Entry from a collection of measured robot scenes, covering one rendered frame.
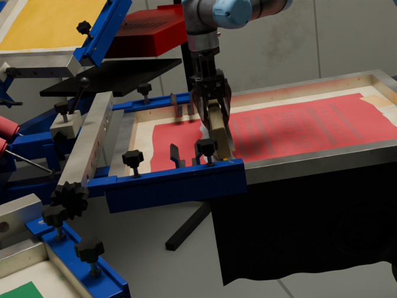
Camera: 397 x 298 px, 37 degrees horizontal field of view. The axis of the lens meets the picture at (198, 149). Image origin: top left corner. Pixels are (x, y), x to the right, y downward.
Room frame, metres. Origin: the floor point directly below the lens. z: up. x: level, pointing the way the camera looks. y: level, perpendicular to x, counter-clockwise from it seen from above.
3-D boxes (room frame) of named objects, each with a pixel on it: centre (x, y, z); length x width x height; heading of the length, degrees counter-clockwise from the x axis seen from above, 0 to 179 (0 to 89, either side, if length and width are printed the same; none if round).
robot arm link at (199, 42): (1.42, -0.06, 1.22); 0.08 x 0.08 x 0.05
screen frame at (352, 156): (1.44, -0.18, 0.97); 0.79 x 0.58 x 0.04; 89
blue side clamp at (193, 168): (1.16, 0.06, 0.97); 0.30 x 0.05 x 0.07; 89
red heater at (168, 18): (2.67, 0.14, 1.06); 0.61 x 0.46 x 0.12; 149
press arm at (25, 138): (1.45, 0.38, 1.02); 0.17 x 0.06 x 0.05; 89
